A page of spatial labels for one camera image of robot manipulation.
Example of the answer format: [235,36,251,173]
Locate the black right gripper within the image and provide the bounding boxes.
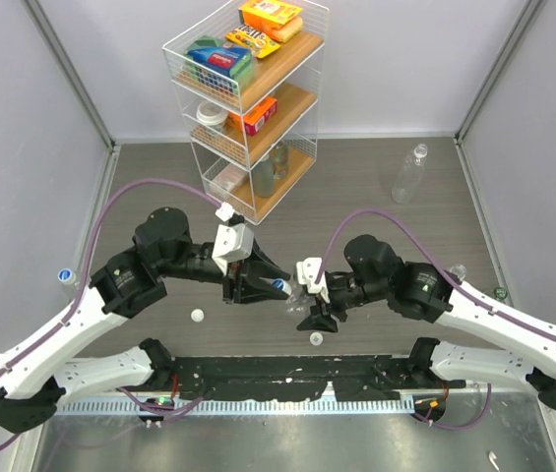
[294,273,391,332]

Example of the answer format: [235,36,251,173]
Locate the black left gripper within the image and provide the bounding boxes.
[159,237,291,305]

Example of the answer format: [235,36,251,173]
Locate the blue and white bottle cap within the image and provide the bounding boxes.
[272,278,292,297]

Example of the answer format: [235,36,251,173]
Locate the clear plastic bottle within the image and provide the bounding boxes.
[392,144,428,204]
[284,281,316,317]
[449,264,467,283]

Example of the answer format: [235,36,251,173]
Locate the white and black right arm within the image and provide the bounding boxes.
[295,235,556,410]

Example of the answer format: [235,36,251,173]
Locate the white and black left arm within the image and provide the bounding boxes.
[0,207,290,434]

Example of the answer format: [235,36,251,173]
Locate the white bottle cap, upturned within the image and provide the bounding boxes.
[309,332,324,346]

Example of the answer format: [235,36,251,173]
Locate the green glass bottle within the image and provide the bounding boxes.
[493,286,509,300]

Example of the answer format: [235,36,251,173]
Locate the clear bottle with blue cap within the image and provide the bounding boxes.
[57,267,81,291]

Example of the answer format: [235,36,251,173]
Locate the glass jar, bottom shelf front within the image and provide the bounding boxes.
[252,153,275,199]

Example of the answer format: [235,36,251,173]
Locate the glass jar, shelf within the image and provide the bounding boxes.
[270,142,289,180]
[252,153,275,199]

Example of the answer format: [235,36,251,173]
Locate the white box, bottom shelf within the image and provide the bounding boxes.
[209,163,248,199]

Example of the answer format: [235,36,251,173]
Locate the glass jar, bottom shelf back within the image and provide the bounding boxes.
[270,142,289,180]

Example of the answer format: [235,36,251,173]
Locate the orange box, middle shelf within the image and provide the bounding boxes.
[228,95,278,136]

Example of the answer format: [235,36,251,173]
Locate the white lidded paper cup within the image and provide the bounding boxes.
[196,100,228,133]

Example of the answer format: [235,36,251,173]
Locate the green and blue box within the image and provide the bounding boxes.
[184,35,255,94]

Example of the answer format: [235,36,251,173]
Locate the yellow candy bag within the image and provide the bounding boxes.
[225,24,281,59]

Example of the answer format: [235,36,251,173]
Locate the yellow sponge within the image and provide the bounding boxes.
[269,17,304,43]

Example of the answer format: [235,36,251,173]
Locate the orange snack box, top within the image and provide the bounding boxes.
[239,1,303,30]

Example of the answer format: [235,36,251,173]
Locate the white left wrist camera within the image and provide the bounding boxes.
[212,203,254,274]

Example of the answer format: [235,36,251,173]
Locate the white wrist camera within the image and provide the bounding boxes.
[295,258,330,303]
[212,203,254,274]

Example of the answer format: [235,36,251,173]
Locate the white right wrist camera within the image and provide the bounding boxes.
[295,258,330,303]

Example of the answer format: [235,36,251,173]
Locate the white slotted cable duct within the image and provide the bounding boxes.
[56,394,415,416]

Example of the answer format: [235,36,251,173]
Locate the white wire shelf rack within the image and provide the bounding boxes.
[162,1,330,224]

